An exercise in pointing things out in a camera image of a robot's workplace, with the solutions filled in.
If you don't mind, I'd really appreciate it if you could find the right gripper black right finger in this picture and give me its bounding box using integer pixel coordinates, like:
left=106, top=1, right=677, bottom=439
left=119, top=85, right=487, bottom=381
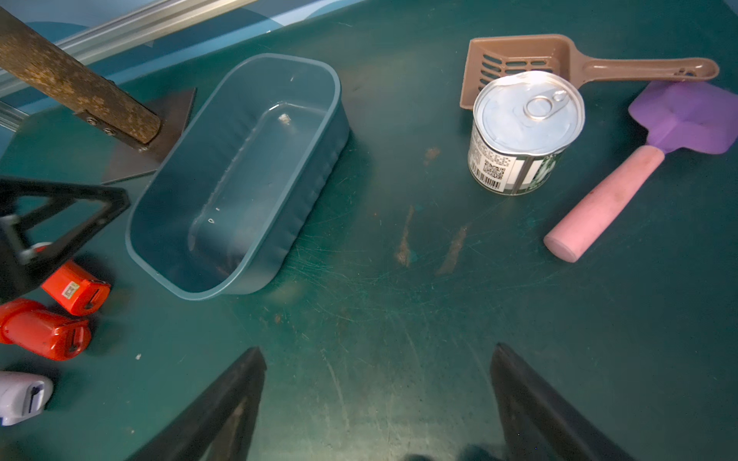
left=490, top=343, right=632, bottom=460

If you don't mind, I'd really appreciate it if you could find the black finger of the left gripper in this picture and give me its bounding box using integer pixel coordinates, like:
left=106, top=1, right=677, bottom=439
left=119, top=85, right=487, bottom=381
left=0, top=177, right=132, bottom=303

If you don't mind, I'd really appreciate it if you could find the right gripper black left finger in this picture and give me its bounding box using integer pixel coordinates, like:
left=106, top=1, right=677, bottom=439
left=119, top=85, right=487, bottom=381
left=129, top=347, right=267, bottom=460

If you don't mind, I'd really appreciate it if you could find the red flashlight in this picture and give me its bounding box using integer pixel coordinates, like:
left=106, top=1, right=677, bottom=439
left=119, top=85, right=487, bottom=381
left=42, top=259, right=111, bottom=317
left=1, top=299, right=92, bottom=361

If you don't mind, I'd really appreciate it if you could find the light purple flashlight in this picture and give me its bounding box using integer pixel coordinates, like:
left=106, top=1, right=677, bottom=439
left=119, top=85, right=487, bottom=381
left=0, top=371, right=54, bottom=426

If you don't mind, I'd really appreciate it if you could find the teal plastic storage box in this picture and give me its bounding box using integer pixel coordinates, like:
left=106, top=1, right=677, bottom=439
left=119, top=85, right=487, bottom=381
left=125, top=54, right=350, bottom=301

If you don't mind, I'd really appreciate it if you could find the pink blossom artificial tree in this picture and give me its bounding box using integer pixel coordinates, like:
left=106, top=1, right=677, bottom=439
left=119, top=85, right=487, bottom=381
left=1, top=9, right=196, bottom=184

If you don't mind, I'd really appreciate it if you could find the silver pull-tab tin can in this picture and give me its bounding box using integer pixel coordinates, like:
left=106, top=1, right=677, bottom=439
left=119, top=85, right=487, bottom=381
left=467, top=71, right=585, bottom=196

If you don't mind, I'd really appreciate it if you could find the brown plastic litter scoop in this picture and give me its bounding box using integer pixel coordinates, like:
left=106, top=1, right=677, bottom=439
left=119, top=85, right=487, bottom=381
left=459, top=34, right=720, bottom=111

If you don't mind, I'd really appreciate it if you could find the aluminium frame rail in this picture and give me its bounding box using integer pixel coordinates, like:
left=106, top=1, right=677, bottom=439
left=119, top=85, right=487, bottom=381
left=0, top=0, right=255, bottom=131

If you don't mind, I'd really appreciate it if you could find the purple spatula with pink handle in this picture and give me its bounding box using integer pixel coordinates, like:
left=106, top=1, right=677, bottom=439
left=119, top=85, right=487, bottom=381
left=543, top=82, right=737, bottom=263

